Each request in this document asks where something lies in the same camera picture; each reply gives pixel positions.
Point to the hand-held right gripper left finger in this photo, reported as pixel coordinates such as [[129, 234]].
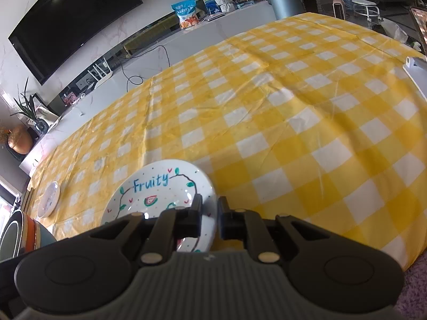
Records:
[[197, 208]]

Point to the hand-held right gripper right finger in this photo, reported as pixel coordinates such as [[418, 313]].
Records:
[[223, 210]]

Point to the white fruit-pattern plate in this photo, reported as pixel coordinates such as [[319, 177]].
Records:
[[156, 186]]

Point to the steel bowl with orange outside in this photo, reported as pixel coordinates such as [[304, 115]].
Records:
[[16, 236]]

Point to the yellow checked tablecloth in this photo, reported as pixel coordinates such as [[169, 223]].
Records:
[[267, 123]]

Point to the small white plate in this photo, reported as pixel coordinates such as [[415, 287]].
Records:
[[48, 200]]

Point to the white router with antennas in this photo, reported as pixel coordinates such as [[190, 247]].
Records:
[[101, 71]]

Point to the pink picture card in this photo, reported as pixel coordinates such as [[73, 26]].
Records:
[[70, 98]]

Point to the glass vase with green plant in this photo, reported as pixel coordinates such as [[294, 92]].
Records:
[[36, 121]]

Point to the gold round vase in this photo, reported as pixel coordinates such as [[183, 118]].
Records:
[[20, 141]]

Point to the blue and white snack bag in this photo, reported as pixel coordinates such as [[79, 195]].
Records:
[[186, 15]]

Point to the grey round trash can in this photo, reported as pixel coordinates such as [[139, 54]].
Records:
[[285, 3]]

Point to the black television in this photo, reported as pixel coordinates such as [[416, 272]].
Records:
[[73, 16]]

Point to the pink small appliance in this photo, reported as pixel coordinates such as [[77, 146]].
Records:
[[340, 10]]

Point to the white stand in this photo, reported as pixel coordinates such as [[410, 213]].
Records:
[[415, 70]]

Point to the white round stool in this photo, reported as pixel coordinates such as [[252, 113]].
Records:
[[365, 8]]

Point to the clear plastic bag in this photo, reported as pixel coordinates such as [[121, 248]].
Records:
[[402, 35]]

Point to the phone with lit screen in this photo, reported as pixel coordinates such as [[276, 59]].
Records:
[[419, 26]]

